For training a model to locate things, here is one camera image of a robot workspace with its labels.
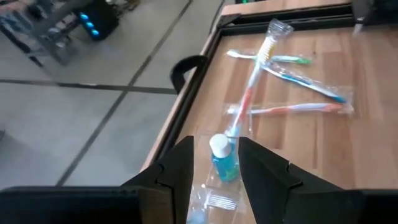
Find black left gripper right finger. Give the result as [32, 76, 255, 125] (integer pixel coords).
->
[238, 136, 341, 224]

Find clear acrylic organizer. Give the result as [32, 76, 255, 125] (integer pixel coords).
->
[186, 132, 259, 224]

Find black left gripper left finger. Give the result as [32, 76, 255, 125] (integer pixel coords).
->
[121, 135, 195, 224]

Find black strap handle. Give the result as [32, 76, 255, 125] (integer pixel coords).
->
[170, 55, 208, 95]

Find black box blue lights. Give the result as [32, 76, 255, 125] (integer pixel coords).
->
[72, 0, 121, 41]

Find blue toothbrush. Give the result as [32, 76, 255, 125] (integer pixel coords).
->
[264, 60, 349, 104]

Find grey metal rack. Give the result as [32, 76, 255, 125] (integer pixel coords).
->
[0, 0, 94, 68]

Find blue mouthwash bottle white cap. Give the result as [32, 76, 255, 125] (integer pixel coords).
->
[208, 133, 241, 183]

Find orange white toothbrush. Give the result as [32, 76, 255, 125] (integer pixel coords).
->
[225, 17, 295, 139]

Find green toothbrush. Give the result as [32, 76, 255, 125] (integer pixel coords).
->
[226, 49, 313, 65]

